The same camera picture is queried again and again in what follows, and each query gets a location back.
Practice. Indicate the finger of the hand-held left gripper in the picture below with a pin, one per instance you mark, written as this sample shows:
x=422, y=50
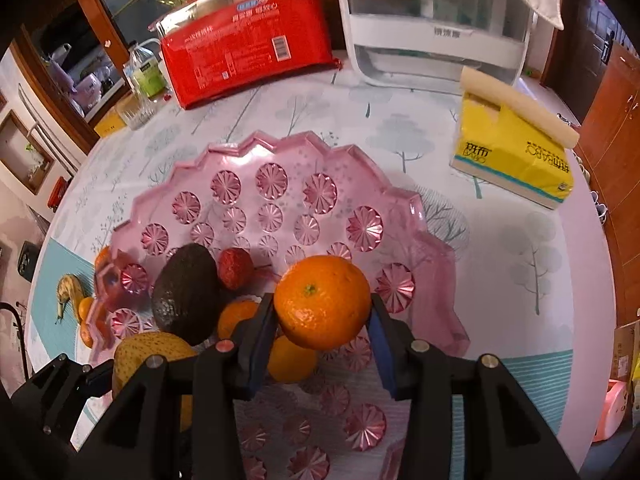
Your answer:
x=97, y=380

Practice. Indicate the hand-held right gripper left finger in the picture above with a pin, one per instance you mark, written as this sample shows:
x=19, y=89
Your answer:
x=260, y=355

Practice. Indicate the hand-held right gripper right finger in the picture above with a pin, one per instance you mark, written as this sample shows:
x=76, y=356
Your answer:
x=382, y=355

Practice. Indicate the speckled yellow pear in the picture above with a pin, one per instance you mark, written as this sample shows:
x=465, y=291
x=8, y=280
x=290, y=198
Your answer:
x=135, y=355

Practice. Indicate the small red fruit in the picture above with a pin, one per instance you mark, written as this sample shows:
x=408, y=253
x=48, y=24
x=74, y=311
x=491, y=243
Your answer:
x=235, y=267

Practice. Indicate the dark avocado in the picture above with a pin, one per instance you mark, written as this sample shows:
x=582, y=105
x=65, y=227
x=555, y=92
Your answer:
x=185, y=290

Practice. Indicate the pink plastic fruit bowl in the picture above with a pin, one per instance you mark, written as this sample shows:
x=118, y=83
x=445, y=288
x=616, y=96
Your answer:
x=280, y=200

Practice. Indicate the small orange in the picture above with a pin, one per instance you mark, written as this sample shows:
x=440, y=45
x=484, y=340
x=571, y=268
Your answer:
x=86, y=308

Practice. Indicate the spotted yellow banana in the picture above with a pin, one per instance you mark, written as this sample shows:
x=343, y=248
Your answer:
x=67, y=290

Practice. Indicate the red apple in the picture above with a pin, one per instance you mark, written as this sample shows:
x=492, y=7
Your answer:
x=111, y=285

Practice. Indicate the teal placemat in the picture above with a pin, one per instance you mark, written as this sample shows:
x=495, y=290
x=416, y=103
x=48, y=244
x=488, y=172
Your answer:
x=540, y=390

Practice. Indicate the red container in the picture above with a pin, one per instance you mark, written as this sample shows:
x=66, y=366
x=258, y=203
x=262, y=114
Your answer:
x=56, y=192

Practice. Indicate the yellow tissue pack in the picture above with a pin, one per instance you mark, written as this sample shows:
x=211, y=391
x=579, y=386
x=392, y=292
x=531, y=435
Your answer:
x=510, y=157

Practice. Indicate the pink plastic stool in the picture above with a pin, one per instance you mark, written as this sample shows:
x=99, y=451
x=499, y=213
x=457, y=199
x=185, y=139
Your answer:
x=612, y=410

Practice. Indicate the yellow cardboard box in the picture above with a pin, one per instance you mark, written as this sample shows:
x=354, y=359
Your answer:
x=107, y=122

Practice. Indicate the row of white slippers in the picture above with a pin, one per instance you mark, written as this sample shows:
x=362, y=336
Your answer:
x=595, y=195

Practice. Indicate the clear drinking glass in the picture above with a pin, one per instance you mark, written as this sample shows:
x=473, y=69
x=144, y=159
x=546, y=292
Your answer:
x=137, y=112

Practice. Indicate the cream roll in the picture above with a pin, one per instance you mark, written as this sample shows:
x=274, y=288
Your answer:
x=520, y=105

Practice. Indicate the red paper cup package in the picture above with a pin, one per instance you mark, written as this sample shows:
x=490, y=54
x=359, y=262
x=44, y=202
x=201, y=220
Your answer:
x=245, y=55

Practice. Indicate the clear bottle green label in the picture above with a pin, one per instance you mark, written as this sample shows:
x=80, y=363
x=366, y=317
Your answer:
x=145, y=75

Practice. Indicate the white countertop appliance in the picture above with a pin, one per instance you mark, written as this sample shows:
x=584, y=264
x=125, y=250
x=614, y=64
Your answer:
x=430, y=35

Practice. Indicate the wooden cabinet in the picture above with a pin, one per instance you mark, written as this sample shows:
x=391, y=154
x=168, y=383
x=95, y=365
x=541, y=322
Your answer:
x=610, y=110

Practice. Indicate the dark entrance door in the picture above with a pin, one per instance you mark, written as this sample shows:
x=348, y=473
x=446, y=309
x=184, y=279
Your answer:
x=585, y=20

